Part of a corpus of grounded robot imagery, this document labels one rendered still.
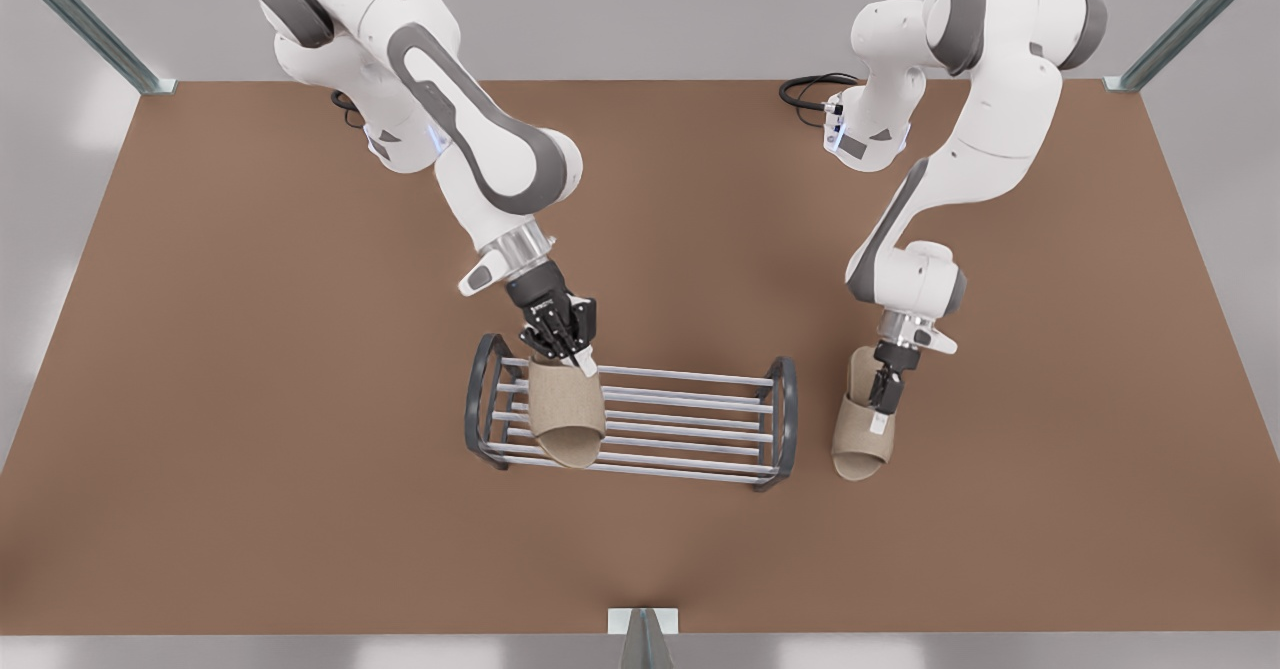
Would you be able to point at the beige slipper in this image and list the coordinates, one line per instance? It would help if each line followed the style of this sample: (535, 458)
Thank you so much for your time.
(860, 433)
(566, 412)

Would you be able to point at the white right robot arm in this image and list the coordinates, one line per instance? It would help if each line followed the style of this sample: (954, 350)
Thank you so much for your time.
(455, 114)

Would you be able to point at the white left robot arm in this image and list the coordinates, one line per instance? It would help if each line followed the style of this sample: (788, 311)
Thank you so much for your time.
(985, 99)

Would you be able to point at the grey metal shoe rack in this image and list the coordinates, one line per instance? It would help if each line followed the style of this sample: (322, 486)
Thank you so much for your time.
(640, 419)

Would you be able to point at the silver frame post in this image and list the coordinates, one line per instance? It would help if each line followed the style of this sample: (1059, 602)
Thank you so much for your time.
(642, 637)
(1185, 24)
(85, 21)

